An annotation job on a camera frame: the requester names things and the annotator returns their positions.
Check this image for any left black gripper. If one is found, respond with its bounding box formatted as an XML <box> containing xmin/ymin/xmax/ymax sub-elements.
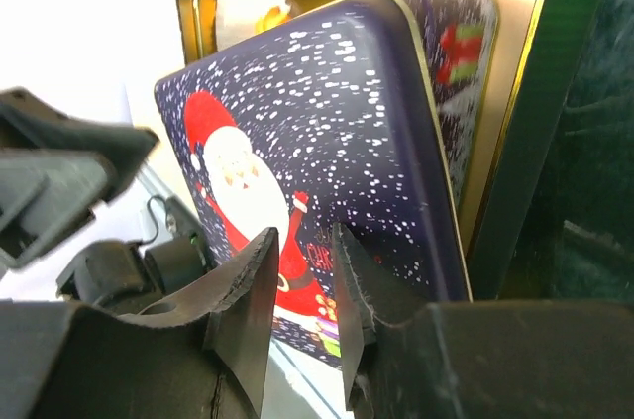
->
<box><xmin>1</xmin><ymin>87</ymin><xmax>159</xmax><ymax>268</ymax></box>

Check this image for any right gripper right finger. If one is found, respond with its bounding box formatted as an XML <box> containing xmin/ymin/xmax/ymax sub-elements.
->
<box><xmin>332</xmin><ymin>224</ymin><xmax>633</xmax><ymax>418</ymax></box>

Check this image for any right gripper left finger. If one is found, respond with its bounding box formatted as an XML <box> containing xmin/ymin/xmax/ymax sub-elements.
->
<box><xmin>1</xmin><ymin>228</ymin><xmax>278</xmax><ymax>418</ymax></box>

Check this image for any gold tin lid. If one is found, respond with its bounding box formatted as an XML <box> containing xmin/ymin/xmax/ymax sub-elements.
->
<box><xmin>154</xmin><ymin>0</ymin><xmax>471</xmax><ymax>367</ymax></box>

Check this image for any orange fish cookie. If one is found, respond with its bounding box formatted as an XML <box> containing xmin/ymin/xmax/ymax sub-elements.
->
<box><xmin>255</xmin><ymin>5</ymin><xmax>292</xmax><ymax>34</ymax></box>

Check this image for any gold cookie tin box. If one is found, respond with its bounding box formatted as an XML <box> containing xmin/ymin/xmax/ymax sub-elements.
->
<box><xmin>175</xmin><ymin>0</ymin><xmax>500</xmax><ymax>222</ymax></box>

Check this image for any black tray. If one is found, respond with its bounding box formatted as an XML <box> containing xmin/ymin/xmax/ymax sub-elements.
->
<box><xmin>468</xmin><ymin>0</ymin><xmax>633</xmax><ymax>302</ymax></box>

